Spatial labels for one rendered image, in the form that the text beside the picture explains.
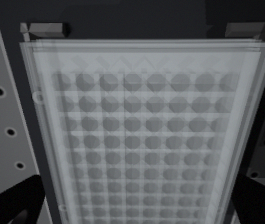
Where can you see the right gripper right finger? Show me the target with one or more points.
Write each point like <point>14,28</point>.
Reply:
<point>248,197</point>

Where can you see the clear plastic plate lid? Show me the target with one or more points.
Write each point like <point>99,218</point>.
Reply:
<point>144,132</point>

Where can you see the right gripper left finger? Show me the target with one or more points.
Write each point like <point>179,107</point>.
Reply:
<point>22,203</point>

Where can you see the grey flat base plate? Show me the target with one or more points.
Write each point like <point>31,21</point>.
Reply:
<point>16,161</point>

